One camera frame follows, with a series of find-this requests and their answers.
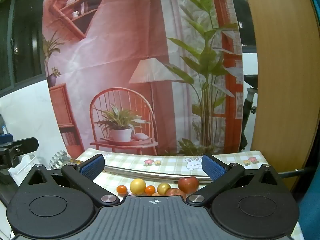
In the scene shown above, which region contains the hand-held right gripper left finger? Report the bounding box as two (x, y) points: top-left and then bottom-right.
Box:
(19, 154), (120, 207)

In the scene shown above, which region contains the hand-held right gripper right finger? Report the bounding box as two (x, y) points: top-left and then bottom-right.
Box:
(186, 154), (284, 205)

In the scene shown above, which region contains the yellow lemon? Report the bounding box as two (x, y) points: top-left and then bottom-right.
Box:
(130, 178), (147, 195)

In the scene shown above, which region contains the white plastic crate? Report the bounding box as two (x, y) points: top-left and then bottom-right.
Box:
(8, 154), (38, 180)

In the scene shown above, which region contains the checked bunny tablecloth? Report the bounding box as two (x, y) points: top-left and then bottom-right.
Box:
(74, 148), (304, 240)

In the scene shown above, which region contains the green-yellow citrus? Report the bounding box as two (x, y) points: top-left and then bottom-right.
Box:
(157, 183), (171, 195)

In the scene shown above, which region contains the telescopic metal rake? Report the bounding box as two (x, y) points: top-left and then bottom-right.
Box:
(49, 150), (307, 182)

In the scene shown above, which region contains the black exercise bike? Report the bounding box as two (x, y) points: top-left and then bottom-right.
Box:
(239, 74), (258, 150)

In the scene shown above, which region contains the dark window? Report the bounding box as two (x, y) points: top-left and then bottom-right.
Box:
(0, 0), (47, 92)

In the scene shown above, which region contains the wooden board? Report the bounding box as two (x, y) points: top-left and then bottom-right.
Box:
(241, 0), (320, 193)

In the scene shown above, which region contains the printed room backdrop cloth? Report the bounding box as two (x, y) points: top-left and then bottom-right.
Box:
(41, 0), (244, 157)

